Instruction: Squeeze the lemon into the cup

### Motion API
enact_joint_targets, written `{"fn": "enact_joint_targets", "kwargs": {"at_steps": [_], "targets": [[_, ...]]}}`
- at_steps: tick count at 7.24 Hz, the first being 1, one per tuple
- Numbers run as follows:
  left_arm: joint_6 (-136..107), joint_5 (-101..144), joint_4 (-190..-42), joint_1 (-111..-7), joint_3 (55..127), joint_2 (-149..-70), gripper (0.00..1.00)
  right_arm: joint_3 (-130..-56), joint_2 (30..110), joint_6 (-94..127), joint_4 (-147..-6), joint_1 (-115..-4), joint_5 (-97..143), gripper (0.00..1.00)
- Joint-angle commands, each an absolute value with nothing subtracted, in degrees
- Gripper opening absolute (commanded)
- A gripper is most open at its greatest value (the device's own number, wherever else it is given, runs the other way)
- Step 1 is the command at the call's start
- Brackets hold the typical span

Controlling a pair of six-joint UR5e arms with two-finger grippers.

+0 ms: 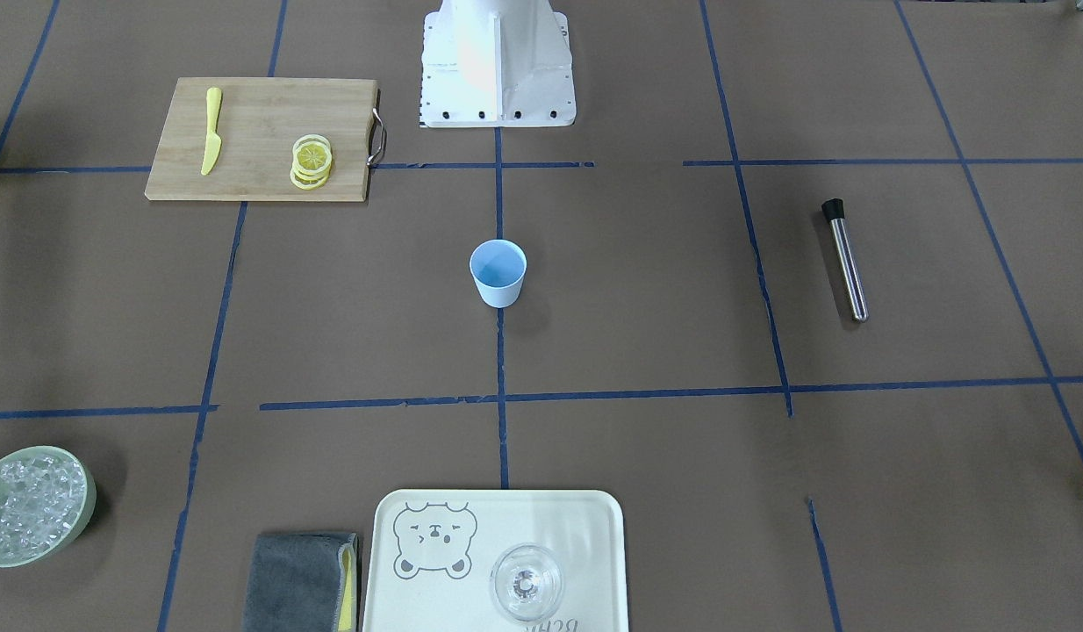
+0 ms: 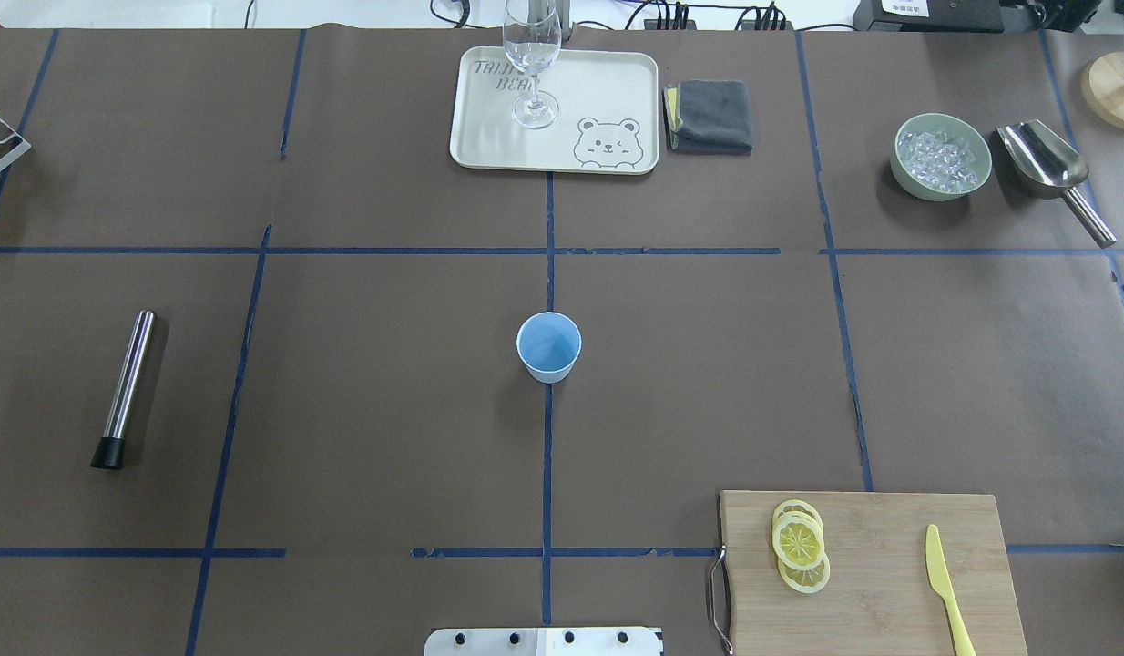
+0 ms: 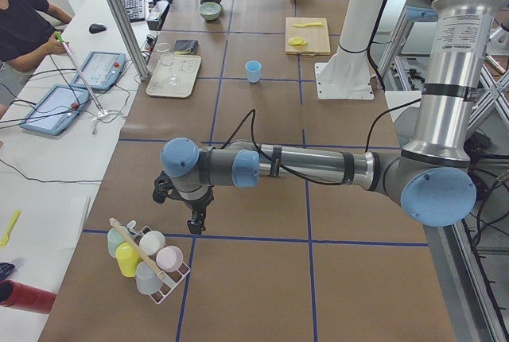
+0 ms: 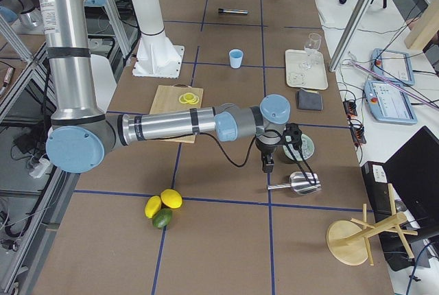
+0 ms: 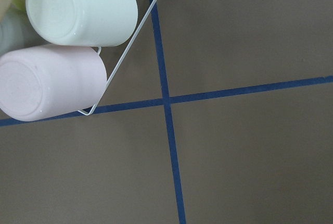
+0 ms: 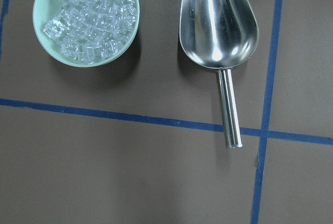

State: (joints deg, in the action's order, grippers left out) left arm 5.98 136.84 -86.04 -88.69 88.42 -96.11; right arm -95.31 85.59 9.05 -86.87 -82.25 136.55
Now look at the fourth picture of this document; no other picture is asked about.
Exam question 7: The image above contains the blue teach pendant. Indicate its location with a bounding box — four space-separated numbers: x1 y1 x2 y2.
370 48 415 86
364 80 418 125

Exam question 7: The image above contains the blue teach pendant near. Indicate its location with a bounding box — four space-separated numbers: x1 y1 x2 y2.
364 80 418 125

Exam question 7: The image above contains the cream bear tray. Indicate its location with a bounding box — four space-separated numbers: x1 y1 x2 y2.
285 49 329 91

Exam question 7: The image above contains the steel muddler black tip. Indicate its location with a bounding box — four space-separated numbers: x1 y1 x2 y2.
217 8 248 15

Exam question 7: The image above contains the black laptop monitor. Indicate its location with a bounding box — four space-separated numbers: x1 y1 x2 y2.
361 126 438 255

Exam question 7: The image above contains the yellow lemon slice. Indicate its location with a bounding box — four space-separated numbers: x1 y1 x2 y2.
183 93 195 101
178 95 187 104
188 95 200 105

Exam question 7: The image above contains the steel ice scoop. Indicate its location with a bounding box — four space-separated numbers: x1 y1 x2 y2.
267 172 321 196

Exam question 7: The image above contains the bamboo cutting board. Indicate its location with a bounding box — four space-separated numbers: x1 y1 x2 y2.
150 84 204 144

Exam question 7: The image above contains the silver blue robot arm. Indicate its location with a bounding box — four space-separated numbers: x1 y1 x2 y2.
39 0 290 174

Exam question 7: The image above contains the aluminium frame post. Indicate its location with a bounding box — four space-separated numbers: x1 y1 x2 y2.
329 0 372 72

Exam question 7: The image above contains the light blue paper cup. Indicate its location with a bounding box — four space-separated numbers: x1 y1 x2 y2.
228 49 244 69

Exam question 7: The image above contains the wooden cup tree stand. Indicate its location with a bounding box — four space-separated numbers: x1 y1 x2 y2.
326 183 418 266

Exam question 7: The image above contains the grey yellow folded cloth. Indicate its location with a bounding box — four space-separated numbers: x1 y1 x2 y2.
296 88 323 111

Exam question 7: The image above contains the green lime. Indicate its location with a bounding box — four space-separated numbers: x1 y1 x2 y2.
152 208 173 229

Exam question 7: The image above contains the yellow whole lemon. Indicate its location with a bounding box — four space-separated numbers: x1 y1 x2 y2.
160 189 183 209
144 196 162 219

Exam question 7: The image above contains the white robot arm column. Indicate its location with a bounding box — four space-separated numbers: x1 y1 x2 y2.
131 0 185 79

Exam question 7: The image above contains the green bowl of ice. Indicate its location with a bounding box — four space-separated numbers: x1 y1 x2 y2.
283 134 315 162

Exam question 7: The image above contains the clear wine glass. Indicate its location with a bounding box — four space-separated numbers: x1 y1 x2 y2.
299 33 322 70

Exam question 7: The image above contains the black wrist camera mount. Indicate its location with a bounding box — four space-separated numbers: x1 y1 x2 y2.
284 123 302 150

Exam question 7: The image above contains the blue teach pendant far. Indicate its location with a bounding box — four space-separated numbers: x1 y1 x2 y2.
370 48 415 86

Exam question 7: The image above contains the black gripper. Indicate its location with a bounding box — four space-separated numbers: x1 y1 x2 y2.
256 135 278 172

